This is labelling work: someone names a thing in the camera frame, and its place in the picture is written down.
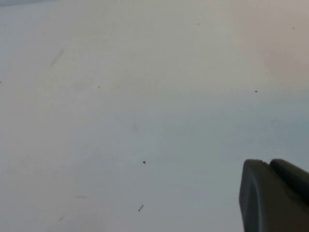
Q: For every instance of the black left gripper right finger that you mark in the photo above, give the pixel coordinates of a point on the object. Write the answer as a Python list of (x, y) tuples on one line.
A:
[(292, 175)]

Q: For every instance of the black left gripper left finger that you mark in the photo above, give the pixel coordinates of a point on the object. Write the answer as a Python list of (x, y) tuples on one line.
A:
[(260, 203)]

